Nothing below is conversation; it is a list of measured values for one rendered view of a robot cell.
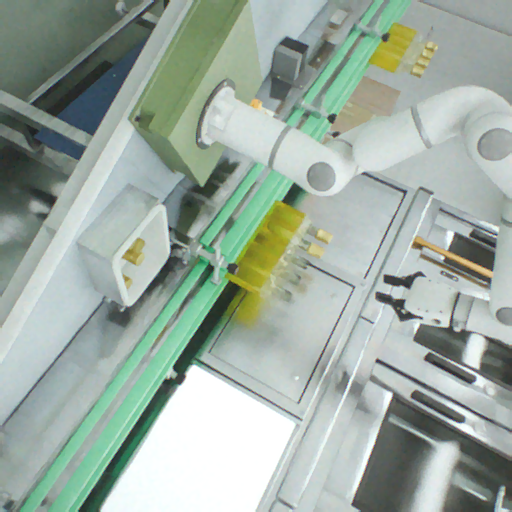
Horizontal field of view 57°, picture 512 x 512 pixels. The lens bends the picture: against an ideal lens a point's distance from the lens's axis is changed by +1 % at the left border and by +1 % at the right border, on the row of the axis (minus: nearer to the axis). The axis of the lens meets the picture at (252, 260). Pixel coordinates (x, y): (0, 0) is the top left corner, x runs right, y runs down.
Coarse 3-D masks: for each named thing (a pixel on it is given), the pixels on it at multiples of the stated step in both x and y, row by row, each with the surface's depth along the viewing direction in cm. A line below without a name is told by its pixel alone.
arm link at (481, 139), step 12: (480, 120) 76; (492, 120) 74; (504, 120) 74; (468, 132) 77; (480, 132) 75; (492, 132) 74; (504, 132) 74; (468, 144) 77; (480, 144) 76; (492, 144) 75; (504, 144) 75; (480, 156) 77; (492, 156) 76; (504, 156) 75; (480, 168) 79; (492, 168) 77; (504, 168) 76; (492, 180) 79; (504, 180) 78; (504, 192) 79; (504, 204) 88; (504, 216) 89
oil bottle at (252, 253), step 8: (248, 248) 130; (256, 248) 130; (240, 256) 129; (248, 256) 129; (256, 256) 129; (264, 256) 129; (272, 256) 130; (256, 264) 129; (264, 264) 128; (272, 264) 128; (280, 264) 129; (272, 272) 128; (280, 272) 128
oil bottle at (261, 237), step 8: (256, 232) 133; (264, 232) 133; (248, 240) 132; (256, 240) 132; (264, 240) 132; (272, 240) 132; (280, 240) 133; (264, 248) 131; (272, 248) 131; (280, 248) 131; (288, 248) 132; (280, 256) 131; (288, 256) 131
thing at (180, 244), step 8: (176, 232) 116; (176, 240) 115; (184, 240) 115; (192, 240) 115; (176, 248) 117; (184, 248) 115; (176, 256) 120; (184, 256) 118; (192, 256) 118; (192, 264) 122
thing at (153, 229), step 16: (160, 208) 97; (144, 224) 94; (160, 224) 104; (128, 240) 92; (144, 240) 114; (160, 240) 110; (112, 256) 92; (160, 256) 115; (128, 272) 112; (144, 272) 112; (128, 288) 110; (144, 288) 111; (128, 304) 107
